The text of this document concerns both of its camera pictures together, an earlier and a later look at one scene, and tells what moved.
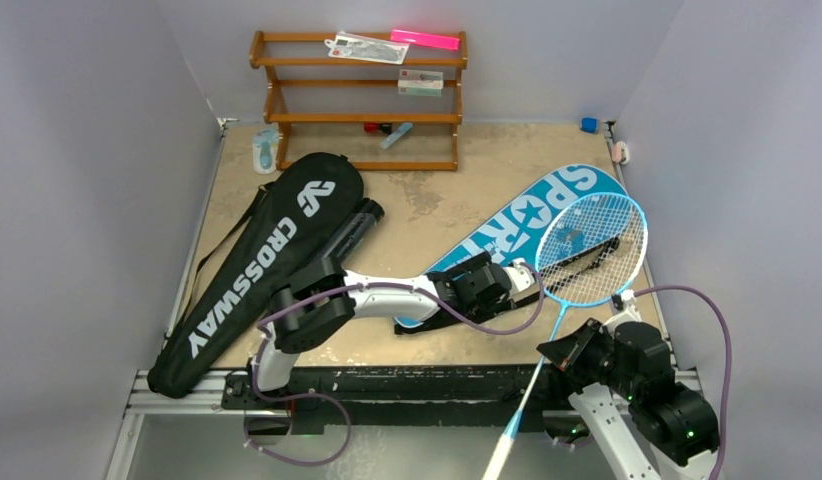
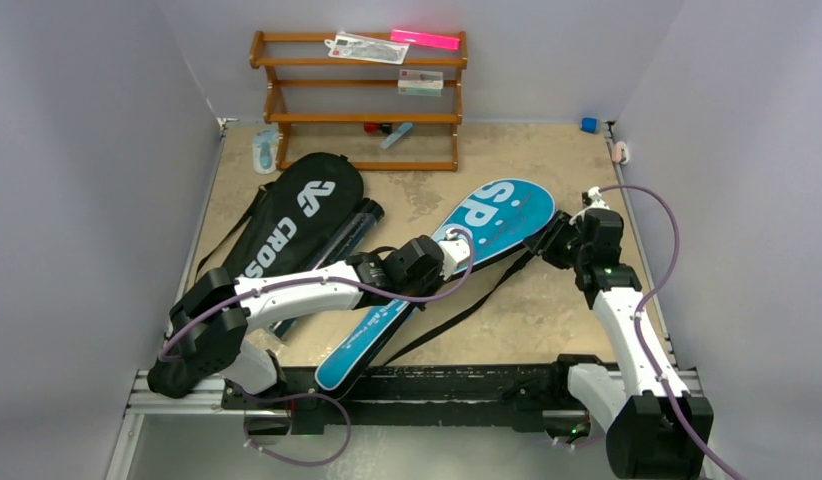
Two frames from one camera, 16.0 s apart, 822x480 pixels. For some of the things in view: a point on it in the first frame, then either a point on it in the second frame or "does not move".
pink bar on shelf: x=424 y=40 does not move
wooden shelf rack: x=257 y=60 does not move
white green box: x=420 y=82 does not move
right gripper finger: x=566 y=351 -> x=552 y=241
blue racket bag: x=560 y=223 -> x=496 y=219
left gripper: x=470 y=267 -> x=435 y=276
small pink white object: x=620 y=152 does not move
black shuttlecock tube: x=360 y=223 does not move
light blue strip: x=405 y=127 does not move
